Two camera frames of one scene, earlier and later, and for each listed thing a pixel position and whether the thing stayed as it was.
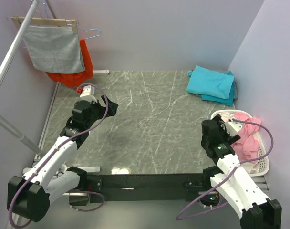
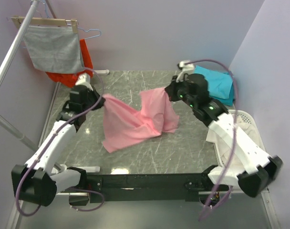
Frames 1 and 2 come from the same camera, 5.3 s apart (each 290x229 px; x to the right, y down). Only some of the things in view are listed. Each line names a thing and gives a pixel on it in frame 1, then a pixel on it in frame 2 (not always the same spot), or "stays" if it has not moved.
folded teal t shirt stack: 212,85 stays
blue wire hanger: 45,3 stays
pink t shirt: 246,148 -> 123,124
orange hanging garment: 71,79 stays
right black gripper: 230,140 -> 170,90
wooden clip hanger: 37,21 stays
